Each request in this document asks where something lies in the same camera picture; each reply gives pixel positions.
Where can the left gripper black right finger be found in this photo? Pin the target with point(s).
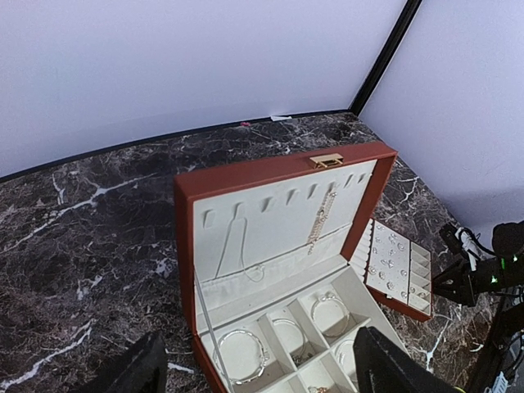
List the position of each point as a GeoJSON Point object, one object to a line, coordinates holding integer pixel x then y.
{"type": "Point", "coordinates": [381, 367]}

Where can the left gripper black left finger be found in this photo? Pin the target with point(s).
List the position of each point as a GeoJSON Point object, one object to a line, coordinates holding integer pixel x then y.
{"type": "Point", "coordinates": [57, 361]}

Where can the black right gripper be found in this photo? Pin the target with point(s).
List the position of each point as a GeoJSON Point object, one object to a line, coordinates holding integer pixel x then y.
{"type": "Point", "coordinates": [463, 291]}

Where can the brown ring earring tray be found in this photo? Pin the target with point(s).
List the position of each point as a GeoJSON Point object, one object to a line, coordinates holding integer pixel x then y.
{"type": "Point", "coordinates": [396, 270]}

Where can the silver beaded bangle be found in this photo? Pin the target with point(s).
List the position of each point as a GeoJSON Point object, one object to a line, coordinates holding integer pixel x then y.
{"type": "Point", "coordinates": [330, 315]}

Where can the brown wooden jewelry box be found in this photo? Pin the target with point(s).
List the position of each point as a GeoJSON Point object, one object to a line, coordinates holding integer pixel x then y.
{"type": "Point", "coordinates": [258, 243]}

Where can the silver wrap bangle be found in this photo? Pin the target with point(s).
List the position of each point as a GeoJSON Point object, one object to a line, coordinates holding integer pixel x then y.
{"type": "Point", "coordinates": [345, 356]}

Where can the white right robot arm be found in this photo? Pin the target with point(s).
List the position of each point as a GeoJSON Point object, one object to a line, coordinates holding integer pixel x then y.
{"type": "Point", "coordinates": [497, 271]}

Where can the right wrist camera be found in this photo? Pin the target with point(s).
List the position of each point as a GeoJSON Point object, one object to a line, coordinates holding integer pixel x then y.
{"type": "Point", "coordinates": [460, 241]}

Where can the black right frame post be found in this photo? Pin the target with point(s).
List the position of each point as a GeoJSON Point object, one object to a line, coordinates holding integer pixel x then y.
{"type": "Point", "coordinates": [385, 56]}

